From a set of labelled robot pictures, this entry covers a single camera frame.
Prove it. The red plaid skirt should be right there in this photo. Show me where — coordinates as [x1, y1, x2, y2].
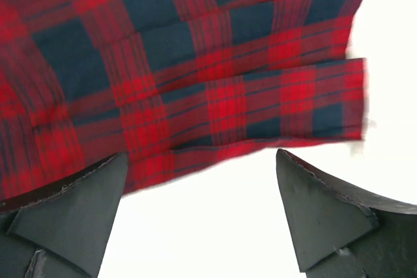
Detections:
[1, 0, 364, 199]

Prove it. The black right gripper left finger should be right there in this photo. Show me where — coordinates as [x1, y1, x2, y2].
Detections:
[1, 154, 128, 277]

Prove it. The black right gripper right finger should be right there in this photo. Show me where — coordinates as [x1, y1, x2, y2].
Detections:
[276, 149, 416, 278]

